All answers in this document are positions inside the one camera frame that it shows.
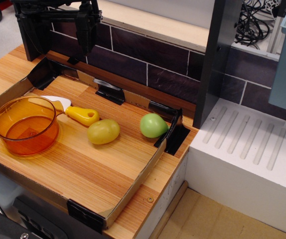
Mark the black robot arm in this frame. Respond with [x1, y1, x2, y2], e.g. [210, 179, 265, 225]
[12, 0, 102, 59]

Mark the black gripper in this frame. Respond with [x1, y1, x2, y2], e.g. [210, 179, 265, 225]
[75, 0, 102, 55]

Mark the yellow-green toy potato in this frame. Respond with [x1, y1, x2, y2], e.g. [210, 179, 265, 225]
[87, 119, 120, 145]

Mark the yellow-handled white toy spatula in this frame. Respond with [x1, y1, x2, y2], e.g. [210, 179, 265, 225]
[42, 96, 100, 126]

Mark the black cable bundle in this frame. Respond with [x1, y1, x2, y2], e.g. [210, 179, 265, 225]
[234, 0, 280, 49]

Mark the orange transparent plastic pot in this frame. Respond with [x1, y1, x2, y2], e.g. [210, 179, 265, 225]
[0, 96, 64, 156]

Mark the dark grey vertical panel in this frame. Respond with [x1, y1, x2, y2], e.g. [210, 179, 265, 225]
[193, 0, 242, 128]

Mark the white toy sink drainboard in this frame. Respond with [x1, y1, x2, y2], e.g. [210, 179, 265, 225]
[185, 98, 286, 215]

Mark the green toy pear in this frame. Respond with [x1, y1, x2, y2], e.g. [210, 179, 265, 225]
[140, 113, 169, 138]

